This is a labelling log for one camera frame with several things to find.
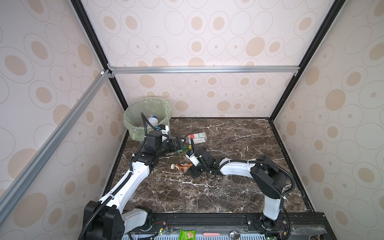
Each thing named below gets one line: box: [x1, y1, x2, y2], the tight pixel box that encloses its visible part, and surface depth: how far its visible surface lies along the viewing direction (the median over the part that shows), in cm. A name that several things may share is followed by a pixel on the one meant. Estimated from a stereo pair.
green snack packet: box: [179, 229, 197, 240], surface depth 70 cm
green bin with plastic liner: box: [123, 97, 173, 142], surface depth 92 cm
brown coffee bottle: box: [170, 163, 194, 172], surface depth 91 cm
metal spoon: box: [229, 230, 241, 240], surface depth 73 cm
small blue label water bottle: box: [148, 115, 159, 127], surface depth 88 cm
